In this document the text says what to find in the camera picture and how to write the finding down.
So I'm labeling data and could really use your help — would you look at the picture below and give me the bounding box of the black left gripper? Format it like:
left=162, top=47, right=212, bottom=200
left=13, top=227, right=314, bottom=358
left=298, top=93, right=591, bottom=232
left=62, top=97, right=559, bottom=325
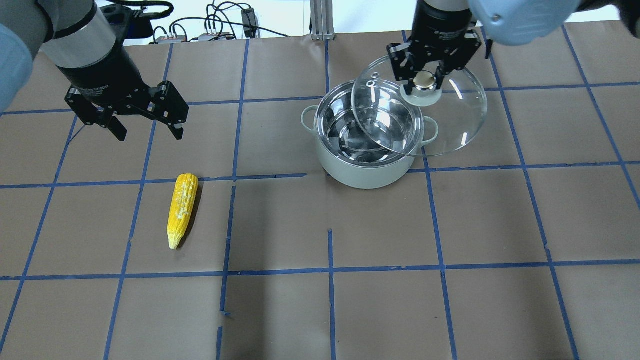
left=58, top=44, right=189, bottom=142

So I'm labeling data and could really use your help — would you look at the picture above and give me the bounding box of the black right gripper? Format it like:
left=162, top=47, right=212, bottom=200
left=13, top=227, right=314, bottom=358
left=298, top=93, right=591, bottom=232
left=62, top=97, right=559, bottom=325
left=387, top=0, right=482, bottom=96

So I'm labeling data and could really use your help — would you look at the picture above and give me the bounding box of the glass pot lid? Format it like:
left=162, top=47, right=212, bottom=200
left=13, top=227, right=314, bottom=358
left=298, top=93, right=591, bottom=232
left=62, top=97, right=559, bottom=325
left=350, top=55, right=489, bottom=157

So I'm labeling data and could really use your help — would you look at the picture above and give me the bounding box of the yellow corn cob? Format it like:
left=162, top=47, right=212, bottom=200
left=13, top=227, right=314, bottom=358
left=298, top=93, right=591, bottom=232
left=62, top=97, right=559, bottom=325
left=166, top=173, right=199, bottom=250

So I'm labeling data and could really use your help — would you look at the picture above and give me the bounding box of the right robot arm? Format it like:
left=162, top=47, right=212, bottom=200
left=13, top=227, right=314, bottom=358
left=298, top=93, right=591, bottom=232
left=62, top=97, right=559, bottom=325
left=386, top=0, right=639, bottom=95

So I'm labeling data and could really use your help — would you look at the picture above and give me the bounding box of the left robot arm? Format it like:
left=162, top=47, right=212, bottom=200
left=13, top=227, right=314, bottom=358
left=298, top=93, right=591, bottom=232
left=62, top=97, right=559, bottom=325
left=0, top=0, right=189, bottom=141

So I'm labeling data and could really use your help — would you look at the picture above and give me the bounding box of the grey-green cooking pot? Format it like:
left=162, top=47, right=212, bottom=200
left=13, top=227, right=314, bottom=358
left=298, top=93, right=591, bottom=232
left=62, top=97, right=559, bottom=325
left=301, top=80, right=439, bottom=190

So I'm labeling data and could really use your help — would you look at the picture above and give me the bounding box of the aluminium frame post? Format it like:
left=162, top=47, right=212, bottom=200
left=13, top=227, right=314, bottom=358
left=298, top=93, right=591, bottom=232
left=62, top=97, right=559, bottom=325
left=310, top=0, right=336, bottom=41

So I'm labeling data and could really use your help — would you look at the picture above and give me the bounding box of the black cable bundle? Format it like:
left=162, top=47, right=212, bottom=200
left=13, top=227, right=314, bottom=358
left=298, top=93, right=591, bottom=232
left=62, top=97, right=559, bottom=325
left=100, top=0, right=291, bottom=45

